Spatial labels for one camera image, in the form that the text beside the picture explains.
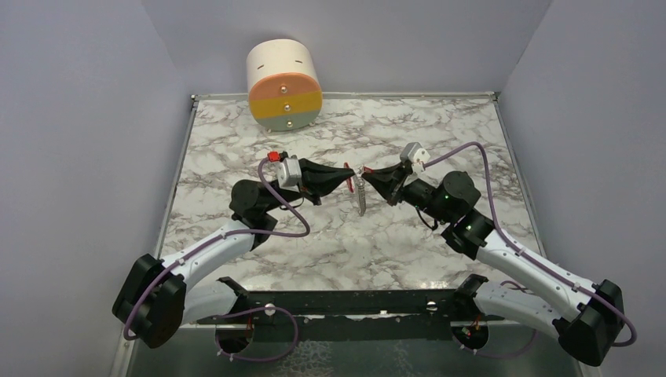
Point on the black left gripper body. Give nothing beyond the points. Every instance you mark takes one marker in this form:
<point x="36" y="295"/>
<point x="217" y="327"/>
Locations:
<point x="286" y="195"/>

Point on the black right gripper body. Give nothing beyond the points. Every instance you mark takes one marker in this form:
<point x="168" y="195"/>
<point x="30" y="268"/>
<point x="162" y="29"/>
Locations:
<point x="421" y="193"/>

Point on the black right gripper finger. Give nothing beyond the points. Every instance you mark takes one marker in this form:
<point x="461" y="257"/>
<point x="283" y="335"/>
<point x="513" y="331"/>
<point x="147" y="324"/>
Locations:
<point x="396" y="172"/>
<point x="388" y="186"/>

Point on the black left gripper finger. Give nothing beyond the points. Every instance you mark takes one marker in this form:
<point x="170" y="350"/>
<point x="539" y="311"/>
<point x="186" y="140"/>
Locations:
<point x="322" y="184"/>
<point x="311" y="169"/>

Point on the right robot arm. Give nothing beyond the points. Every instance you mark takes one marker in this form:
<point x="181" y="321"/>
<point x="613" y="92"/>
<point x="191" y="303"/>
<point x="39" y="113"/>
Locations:
<point x="585" y="317"/>

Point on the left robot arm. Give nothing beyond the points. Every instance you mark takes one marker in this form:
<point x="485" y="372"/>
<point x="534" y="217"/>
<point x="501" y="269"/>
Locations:
<point x="188" y="267"/>

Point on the striped cylindrical drawer cabinet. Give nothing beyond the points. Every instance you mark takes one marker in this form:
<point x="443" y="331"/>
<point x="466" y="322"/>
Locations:
<point x="284" y="93"/>

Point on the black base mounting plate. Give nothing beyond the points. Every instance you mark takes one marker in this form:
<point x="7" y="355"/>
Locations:
<point x="543" y="324"/>

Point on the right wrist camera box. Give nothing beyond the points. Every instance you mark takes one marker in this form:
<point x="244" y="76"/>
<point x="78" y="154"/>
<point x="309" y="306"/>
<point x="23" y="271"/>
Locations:
<point x="415" y="156"/>

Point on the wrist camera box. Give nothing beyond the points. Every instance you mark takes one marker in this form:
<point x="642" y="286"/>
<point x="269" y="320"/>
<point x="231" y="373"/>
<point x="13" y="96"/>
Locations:
<point x="289" y="173"/>
<point x="415" y="156"/>

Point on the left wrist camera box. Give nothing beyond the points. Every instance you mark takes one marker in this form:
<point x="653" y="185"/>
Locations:
<point x="289" y="173"/>

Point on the aluminium frame rail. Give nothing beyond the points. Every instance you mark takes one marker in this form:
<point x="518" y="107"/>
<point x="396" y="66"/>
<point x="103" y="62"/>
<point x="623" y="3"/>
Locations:
<point x="163" y="312"/>

